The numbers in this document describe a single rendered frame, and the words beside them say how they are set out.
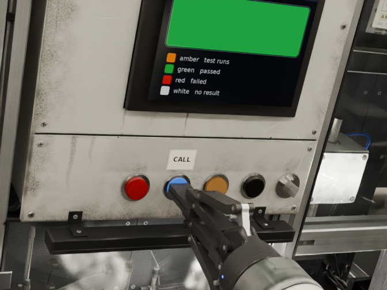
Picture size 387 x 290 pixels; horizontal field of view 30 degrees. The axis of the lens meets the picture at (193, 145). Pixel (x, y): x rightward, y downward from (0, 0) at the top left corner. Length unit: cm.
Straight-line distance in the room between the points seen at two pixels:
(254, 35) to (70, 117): 25
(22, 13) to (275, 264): 39
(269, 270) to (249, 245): 6
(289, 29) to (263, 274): 34
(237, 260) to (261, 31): 30
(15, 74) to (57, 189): 16
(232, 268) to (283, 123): 30
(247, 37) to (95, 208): 29
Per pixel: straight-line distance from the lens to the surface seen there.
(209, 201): 87
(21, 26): 85
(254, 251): 79
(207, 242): 88
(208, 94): 92
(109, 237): 94
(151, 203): 98
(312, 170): 110
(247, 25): 91
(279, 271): 75
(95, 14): 85
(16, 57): 86
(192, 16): 87
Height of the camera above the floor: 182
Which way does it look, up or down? 21 degrees down
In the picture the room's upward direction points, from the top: 12 degrees clockwise
